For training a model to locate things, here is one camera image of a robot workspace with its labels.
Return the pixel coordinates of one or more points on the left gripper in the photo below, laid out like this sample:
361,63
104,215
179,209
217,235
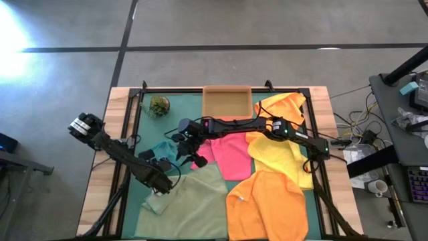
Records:
158,180

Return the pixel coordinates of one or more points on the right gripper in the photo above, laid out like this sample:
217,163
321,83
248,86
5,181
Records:
192,127

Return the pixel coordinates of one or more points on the blue microfiber towel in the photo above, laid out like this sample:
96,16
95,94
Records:
164,149

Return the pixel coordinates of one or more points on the pink microfiber towel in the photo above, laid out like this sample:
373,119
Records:
230,157

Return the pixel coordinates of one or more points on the light green microfiber towel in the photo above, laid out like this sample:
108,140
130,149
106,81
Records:
200,207

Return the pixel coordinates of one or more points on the yellow microfiber towel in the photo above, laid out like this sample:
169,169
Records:
277,157

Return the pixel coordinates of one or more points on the orange towel with white label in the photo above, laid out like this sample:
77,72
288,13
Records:
267,214

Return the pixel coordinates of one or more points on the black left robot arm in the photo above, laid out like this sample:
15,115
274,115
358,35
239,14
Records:
117,152

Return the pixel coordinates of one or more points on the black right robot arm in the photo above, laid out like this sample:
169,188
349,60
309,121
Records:
294,134

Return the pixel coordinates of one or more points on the orange microfiber towel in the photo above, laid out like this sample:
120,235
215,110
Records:
284,107

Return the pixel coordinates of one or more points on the teal table mat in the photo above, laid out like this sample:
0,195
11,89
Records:
187,108

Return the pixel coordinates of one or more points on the small potted plant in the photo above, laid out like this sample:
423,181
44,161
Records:
158,106

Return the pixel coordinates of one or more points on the translucent plastic bin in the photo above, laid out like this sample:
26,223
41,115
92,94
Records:
227,103

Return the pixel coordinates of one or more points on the black equipment stand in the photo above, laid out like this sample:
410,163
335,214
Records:
26,162

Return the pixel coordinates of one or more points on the black device with blue light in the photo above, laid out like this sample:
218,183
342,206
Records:
6,143

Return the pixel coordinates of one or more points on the white paper bag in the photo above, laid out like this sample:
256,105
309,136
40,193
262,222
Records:
354,155

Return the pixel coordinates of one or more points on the black desk beam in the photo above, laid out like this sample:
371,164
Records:
371,162

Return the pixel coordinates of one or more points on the white mug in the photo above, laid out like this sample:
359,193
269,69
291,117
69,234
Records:
378,186

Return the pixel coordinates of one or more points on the clear plastic bag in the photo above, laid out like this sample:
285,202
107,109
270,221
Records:
406,117

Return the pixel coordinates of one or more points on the grey side desk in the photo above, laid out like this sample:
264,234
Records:
411,150

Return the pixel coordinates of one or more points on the teal foam block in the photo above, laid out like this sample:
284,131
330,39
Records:
409,88

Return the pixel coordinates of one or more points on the dark backlit keyboard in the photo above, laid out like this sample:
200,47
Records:
419,184

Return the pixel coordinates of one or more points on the black pole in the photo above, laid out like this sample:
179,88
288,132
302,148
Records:
406,67

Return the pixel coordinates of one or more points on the black desktop device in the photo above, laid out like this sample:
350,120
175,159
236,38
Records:
422,90

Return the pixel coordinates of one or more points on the black table frame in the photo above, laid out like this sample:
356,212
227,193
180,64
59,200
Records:
174,90

